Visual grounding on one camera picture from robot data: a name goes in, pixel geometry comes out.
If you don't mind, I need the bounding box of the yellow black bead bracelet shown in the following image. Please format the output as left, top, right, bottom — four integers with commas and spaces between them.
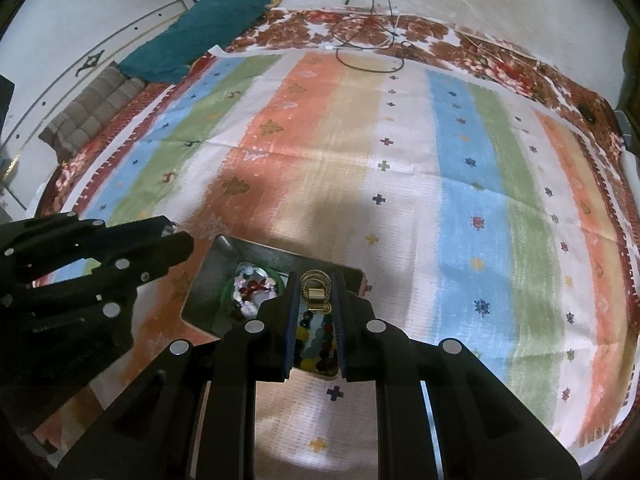
294, 309, 338, 376

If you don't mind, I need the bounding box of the dark red bead bracelet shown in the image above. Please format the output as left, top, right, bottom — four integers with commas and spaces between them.
237, 276, 266, 299

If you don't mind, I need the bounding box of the pastel star bead bracelet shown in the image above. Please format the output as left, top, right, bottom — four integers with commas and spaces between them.
232, 261, 279, 319

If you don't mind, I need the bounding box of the gold ring clasp charm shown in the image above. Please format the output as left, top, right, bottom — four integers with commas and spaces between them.
300, 269, 332, 314

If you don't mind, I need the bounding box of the green jade bangle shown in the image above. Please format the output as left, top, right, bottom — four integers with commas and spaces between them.
220, 268, 284, 321

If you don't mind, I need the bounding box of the silver metal tin box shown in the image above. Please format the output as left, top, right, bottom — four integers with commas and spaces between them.
181, 235, 366, 379

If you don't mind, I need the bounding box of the white headboard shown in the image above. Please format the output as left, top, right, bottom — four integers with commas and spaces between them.
1, 0, 194, 219

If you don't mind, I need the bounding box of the brown striped pillow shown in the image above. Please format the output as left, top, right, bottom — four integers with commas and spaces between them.
39, 63, 146, 164

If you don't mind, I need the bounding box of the striped colourful cloth mat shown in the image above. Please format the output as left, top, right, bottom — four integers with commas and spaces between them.
34, 49, 633, 480

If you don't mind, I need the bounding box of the teal blanket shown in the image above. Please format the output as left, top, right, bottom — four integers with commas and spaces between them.
118, 0, 282, 84

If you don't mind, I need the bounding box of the red floral bedsheet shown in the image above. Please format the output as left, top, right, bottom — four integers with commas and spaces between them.
29, 6, 640, 461

